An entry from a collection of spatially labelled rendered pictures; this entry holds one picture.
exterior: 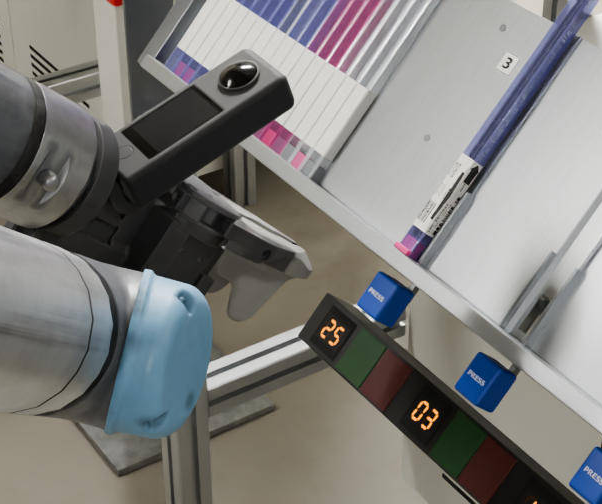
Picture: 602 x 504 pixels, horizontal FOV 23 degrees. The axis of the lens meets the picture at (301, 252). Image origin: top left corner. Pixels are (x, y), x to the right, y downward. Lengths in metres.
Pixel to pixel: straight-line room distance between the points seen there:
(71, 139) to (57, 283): 0.21
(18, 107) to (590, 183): 0.39
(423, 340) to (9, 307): 1.13
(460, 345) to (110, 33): 0.54
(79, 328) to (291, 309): 1.59
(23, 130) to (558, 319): 0.37
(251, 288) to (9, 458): 1.08
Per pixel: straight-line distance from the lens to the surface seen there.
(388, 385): 1.02
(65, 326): 0.59
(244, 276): 0.91
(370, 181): 1.08
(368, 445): 1.95
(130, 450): 1.94
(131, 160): 0.83
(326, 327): 1.07
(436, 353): 1.63
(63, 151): 0.78
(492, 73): 1.05
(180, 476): 1.59
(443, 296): 0.97
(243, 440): 1.96
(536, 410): 1.52
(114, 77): 1.73
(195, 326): 0.67
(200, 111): 0.84
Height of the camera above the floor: 1.30
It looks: 34 degrees down
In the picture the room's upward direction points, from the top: straight up
